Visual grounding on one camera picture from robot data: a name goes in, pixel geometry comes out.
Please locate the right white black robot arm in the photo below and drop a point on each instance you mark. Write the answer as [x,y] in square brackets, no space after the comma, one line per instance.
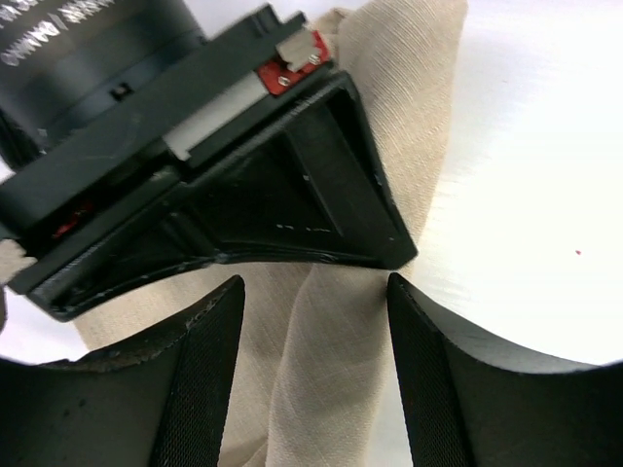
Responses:
[142,148]

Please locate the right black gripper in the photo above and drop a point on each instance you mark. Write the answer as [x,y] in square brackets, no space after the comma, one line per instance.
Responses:
[143,149]

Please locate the beige cloth napkin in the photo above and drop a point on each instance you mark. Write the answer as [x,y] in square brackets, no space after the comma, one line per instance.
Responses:
[314,337]

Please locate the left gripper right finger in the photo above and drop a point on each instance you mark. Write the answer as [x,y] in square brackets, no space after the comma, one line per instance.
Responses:
[472,398]

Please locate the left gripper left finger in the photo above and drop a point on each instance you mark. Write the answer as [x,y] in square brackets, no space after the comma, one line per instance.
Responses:
[157,398]

